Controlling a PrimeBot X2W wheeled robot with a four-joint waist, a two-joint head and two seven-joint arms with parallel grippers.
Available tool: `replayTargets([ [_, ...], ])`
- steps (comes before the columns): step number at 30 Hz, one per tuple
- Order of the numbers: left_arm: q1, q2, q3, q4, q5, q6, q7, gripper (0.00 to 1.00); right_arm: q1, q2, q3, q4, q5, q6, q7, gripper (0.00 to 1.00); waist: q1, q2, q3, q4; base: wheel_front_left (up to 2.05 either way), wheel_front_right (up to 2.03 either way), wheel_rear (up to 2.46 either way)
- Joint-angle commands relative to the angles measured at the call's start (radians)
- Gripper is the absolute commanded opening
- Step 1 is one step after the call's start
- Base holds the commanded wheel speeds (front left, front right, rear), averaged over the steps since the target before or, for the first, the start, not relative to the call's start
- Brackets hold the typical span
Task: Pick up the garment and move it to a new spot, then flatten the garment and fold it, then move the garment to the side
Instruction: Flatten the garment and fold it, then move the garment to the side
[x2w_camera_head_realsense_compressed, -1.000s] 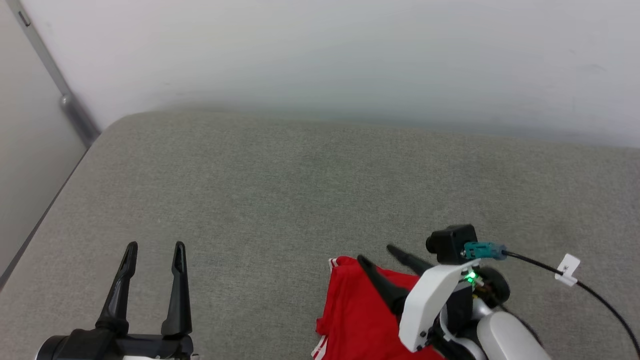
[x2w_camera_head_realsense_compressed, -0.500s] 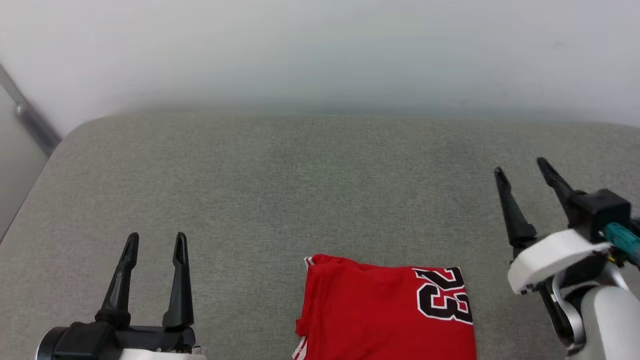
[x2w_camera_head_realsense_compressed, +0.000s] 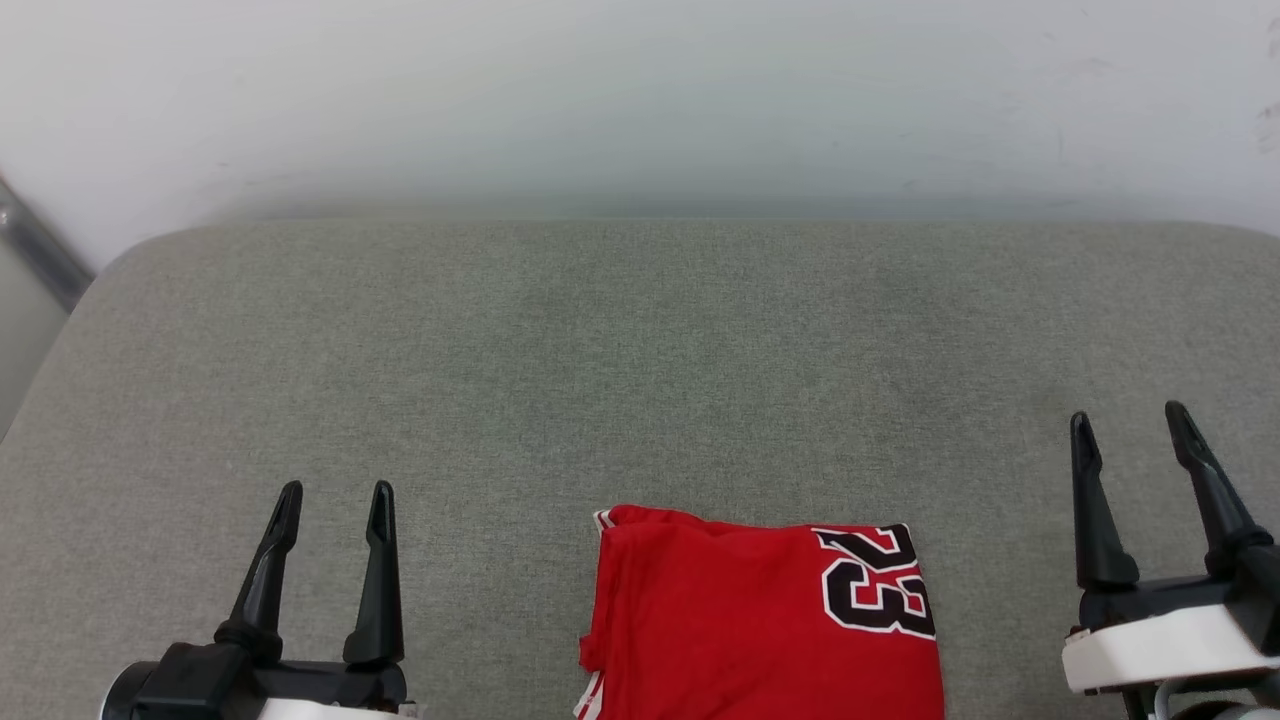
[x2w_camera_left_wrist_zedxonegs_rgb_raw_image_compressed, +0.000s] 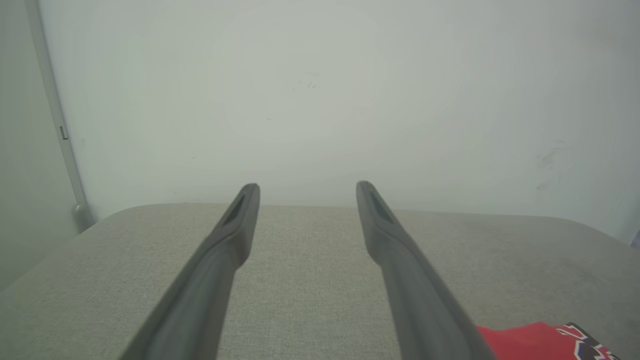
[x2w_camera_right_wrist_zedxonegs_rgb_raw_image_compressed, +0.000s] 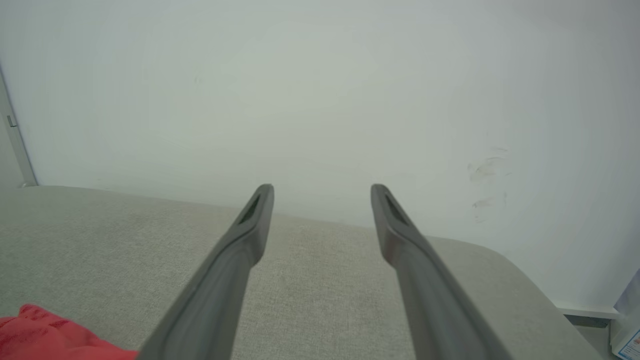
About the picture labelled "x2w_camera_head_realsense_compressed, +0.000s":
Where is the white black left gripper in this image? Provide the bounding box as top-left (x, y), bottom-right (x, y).
top-left (150, 480), bottom-right (421, 720)

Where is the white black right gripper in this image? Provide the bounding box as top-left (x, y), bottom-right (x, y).
top-left (1060, 401), bottom-right (1280, 698)

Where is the red and white basketball jersey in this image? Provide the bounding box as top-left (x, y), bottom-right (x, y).
top-left (577, 504), bottom-right (947, 720)

